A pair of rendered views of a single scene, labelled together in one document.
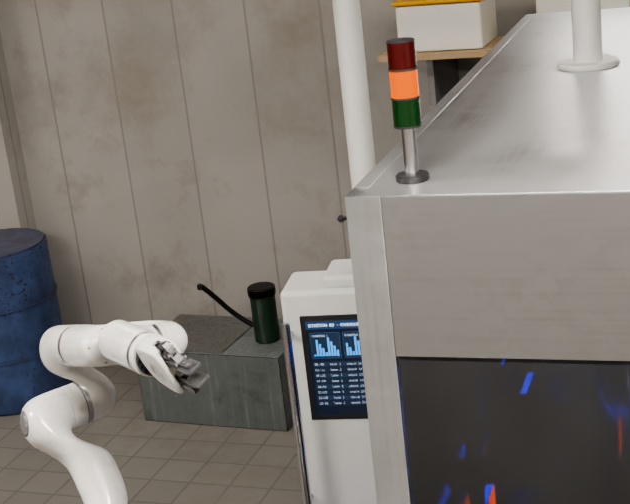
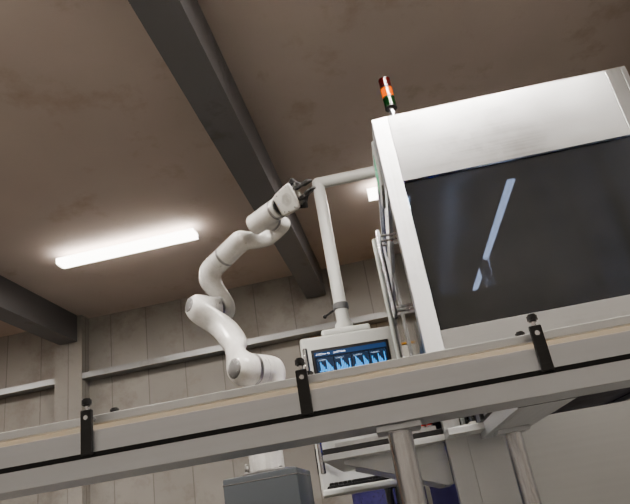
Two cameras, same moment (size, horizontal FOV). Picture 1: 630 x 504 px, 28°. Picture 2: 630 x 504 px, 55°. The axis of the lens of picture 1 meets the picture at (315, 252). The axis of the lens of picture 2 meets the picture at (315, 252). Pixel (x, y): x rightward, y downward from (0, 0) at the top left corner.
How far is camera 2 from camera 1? 214 cm
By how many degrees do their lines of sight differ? 44
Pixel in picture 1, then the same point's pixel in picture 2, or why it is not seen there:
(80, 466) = (221, 321)
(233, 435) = not seen: outside the picture
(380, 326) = (394, 169)
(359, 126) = (334, 260)
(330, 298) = (326, 339)
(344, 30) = (324, 220)
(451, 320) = (426, 159)
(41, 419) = (200, 298)
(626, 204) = (491, 99)
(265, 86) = not seen: hidden behind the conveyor
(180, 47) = not seen: hidden behind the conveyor
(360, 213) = (379, 124)
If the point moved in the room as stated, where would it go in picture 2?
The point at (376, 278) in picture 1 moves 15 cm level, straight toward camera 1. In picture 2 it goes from (389, 149) to (400, 125)
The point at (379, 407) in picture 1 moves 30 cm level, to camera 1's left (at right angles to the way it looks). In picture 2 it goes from (398, 206) to (320, 210)
